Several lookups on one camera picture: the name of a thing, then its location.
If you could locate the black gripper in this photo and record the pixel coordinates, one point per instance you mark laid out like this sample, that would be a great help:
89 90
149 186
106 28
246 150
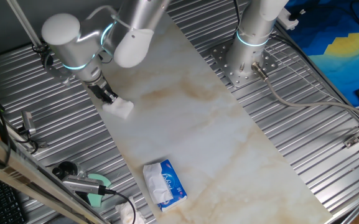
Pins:
99 91

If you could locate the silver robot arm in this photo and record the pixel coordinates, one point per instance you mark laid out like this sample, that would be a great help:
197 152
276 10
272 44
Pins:
70 46

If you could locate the green disc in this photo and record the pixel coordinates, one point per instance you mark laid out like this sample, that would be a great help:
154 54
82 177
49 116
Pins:
96 199

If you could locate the blue tissue pack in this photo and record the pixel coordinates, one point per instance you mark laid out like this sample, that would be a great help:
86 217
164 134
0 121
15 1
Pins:
173 183

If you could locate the aluminium pole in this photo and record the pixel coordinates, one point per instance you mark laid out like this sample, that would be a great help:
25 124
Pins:
25 23

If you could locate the crumpled white tissue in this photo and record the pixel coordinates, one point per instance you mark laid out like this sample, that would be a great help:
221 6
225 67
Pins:
127 214

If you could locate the white power strip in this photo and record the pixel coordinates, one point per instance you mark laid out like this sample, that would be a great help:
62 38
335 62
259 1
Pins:
286 18

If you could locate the black plug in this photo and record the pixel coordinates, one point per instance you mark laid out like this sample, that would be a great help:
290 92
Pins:
295 15

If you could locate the blue and yellow mat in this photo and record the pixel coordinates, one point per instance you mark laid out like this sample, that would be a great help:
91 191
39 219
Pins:
338 46

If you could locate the black round mount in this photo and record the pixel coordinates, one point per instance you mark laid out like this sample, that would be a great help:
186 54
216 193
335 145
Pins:
65 169

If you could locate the silver ribbed camera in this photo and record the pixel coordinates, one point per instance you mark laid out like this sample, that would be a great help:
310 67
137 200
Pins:
79 184

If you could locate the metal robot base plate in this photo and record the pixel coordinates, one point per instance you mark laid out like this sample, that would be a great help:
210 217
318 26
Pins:
238 79

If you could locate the metal corner bracket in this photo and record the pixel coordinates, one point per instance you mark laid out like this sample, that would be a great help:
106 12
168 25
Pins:
351 141

